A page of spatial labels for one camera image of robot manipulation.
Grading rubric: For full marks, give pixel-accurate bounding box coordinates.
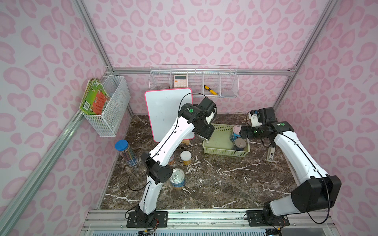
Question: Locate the blue tin can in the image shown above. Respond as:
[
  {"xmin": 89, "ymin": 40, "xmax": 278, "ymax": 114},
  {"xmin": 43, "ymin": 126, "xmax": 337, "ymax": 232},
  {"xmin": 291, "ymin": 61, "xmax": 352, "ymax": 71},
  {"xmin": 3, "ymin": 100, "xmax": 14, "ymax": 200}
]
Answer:
[
  {"xmin": 169, "ymin": 168, "xmax": 185, "ymax": 189},
  {"xmin": 230, "ymin": 125, "xmax": 242, "ymax": 142}
]

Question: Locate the dark navy tin can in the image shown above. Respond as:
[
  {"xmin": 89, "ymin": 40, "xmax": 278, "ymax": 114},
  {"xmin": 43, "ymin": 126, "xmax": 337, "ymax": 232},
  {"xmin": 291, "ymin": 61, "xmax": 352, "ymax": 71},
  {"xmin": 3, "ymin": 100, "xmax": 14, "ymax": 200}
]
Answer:
[{"xmin": 232, "ymin": 138, "xmax": 247, "ymax": 151}]

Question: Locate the green plastic basket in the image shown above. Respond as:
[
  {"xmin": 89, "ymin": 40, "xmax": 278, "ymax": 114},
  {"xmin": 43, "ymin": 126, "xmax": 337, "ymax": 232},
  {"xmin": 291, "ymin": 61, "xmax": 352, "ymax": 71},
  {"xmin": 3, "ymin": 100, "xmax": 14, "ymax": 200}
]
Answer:
[{"xmin": 202, "ymin": 124, "xmax": 251, "ymax": 157}]

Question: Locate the grey black stapler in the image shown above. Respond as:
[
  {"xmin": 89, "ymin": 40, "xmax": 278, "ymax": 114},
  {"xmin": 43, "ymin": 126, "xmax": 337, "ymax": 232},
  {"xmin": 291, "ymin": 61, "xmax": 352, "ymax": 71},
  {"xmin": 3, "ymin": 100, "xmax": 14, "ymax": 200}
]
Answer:
[{"xmin": 266, "ymin": 145, "xmax": 276, "ymax": 162}]

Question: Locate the small yellow white-lid can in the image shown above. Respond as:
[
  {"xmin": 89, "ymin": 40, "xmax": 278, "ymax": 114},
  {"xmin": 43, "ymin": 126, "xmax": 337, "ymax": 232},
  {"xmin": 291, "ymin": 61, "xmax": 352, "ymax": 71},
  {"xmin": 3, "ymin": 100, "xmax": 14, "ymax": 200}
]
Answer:
[{"xmin": 180, "ymin": 150, "xmax": 192, "ymax": 165}]

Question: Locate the blue lid pencil jar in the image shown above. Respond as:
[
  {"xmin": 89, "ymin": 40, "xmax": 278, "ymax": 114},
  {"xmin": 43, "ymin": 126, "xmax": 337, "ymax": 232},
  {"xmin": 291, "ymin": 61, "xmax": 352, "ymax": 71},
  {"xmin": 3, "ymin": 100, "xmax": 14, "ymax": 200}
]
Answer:
[{"xmin": 115, "ymin": 139, "xmax": 138, "ymax": 166}]

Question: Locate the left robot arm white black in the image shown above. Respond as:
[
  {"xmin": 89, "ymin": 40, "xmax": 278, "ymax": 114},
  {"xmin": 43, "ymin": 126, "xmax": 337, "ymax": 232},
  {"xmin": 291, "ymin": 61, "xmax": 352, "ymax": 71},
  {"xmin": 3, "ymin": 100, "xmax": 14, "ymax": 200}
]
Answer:
[{"xmin": 136, "ymin": 98, "xmax": 217, "ymax": 223}]

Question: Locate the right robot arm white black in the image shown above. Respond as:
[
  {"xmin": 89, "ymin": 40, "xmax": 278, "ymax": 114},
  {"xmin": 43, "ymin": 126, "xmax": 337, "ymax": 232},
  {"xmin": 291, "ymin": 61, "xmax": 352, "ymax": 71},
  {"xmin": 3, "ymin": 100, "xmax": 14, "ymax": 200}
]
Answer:
[{"xmin": 240, "ymin": 122, "xmax": 342, "ymax": 221}]

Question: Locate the yellow black utility knife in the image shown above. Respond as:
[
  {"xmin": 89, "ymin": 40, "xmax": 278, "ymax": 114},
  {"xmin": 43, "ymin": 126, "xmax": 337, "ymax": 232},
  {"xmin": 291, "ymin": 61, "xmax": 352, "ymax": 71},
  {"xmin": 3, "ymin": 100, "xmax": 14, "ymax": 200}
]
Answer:
[{"xmin": 204, "ymin": 85, "xmax": 218, "ymax": 96}]

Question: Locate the pink framed whiteboard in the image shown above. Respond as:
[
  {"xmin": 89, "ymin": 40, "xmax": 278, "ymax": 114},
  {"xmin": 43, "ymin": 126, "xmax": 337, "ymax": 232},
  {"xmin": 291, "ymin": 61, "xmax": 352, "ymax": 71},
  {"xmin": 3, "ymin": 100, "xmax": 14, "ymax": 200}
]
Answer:
[{"xmin": 145, "ymin": 88, "xmax": 193, "ymax": 143}]

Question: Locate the white pink calculator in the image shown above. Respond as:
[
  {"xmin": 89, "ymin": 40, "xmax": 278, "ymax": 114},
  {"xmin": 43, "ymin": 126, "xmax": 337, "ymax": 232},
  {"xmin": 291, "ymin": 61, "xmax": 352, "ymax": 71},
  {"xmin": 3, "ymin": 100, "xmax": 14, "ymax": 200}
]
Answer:
[{"xmin": 173, "ymin": 75, "xmax": 188, "ymax": 88}]

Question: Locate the green red booklet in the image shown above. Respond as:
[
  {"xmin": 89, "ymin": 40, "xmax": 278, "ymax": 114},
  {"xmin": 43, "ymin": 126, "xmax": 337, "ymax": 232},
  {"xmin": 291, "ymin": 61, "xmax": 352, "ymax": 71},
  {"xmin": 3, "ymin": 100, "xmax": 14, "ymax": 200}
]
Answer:
[{"xmin": 80, "ymin": 78, "xmax": 111, "ymax": 115}]

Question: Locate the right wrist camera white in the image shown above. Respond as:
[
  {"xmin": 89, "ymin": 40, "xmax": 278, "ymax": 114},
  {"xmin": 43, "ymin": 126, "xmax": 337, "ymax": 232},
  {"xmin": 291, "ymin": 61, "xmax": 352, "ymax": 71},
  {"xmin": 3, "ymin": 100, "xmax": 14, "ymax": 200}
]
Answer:
[{"xmin": 248, "ymin": 107, "xmax": 277, "ymax": 127}]

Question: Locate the white wire wall shelf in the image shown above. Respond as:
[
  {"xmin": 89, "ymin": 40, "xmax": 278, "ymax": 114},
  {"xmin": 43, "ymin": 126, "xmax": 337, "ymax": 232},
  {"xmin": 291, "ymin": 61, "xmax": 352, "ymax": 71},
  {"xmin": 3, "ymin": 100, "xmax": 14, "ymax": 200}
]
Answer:
[{"xmin": 149, "ymin": 64, "xmax": 239, "ymax": 97}]

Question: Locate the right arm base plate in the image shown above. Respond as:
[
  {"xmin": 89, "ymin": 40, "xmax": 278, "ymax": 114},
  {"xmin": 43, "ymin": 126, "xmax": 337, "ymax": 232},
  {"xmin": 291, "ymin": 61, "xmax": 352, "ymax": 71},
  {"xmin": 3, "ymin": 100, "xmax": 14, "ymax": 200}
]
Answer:
[{"xmin": 244, "ymin": 210, "xmax": 290, "ymax": 227}]

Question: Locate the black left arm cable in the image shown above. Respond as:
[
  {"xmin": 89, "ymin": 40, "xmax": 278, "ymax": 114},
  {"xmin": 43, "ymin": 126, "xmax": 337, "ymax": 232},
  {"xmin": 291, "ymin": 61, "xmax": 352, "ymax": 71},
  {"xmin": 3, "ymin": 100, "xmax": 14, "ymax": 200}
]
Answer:
[{"xmin": 127, "ymin": 92, "xmax": 207, "ymax": 192}]

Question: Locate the white mesh wall basket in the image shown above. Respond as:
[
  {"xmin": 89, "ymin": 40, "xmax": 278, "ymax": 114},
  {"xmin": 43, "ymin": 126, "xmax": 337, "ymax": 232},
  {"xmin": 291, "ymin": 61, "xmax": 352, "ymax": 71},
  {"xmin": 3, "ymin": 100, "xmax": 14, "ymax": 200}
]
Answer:
[{"xmin": 83, "ymin": 75, "xmax": 131, "ymax": 137}]

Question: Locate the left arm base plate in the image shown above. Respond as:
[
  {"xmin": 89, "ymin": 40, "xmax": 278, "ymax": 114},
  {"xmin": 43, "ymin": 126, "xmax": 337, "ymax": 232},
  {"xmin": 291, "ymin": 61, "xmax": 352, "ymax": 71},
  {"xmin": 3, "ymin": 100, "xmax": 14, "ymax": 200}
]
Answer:
[{"xmin": 127, "ymin": 211, "xmax": 168, "ymax": 228}]

